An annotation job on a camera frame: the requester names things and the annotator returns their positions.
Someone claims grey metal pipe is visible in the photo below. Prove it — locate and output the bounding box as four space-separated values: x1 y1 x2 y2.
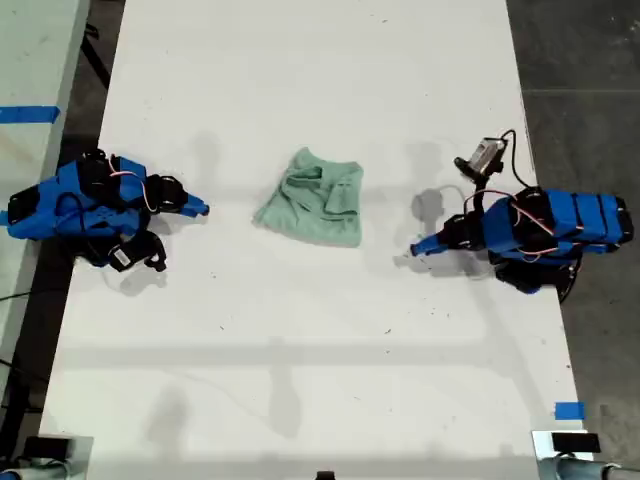
539 457 640 480
0 462 72 480

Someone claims pale green T-shirt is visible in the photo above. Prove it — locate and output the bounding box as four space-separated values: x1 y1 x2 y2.
251 146 365 250

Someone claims square blue tape piece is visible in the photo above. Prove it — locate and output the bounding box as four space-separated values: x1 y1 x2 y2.
554 401 586 421

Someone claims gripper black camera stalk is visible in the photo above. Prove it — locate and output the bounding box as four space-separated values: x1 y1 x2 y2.
134 232 169 274
468 172 489 215

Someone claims arm base black cable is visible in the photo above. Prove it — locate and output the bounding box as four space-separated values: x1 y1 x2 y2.
557 254 584 305

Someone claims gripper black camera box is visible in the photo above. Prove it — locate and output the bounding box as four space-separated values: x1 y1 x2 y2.
452 136 507 177
106 243 146 274

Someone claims small black box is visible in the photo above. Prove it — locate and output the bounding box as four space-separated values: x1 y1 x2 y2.
551 432 601 454
23 436 72 460

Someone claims black table frame strut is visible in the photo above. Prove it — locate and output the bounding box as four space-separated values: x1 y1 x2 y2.
79 19 113 92

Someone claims camera black cable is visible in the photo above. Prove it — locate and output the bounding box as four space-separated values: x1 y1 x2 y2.
53 191 84 220
499 128 532 189

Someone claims pale side table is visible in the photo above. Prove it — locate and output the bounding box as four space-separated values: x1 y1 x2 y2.
0 0 92 374

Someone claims long blue tape strip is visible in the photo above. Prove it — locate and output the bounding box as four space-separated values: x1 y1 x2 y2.
0 105 62 125

